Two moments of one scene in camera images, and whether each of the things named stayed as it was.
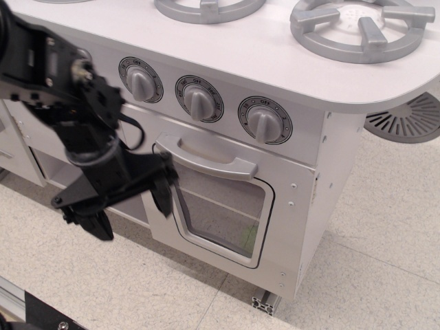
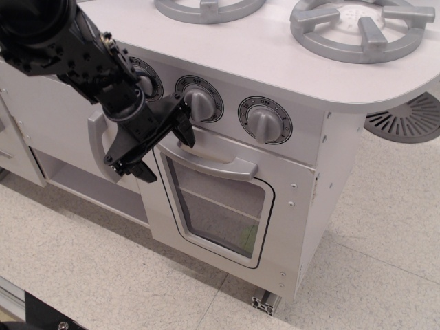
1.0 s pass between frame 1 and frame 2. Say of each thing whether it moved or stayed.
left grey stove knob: stayed
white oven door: stayed
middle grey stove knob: stayed
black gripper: moved
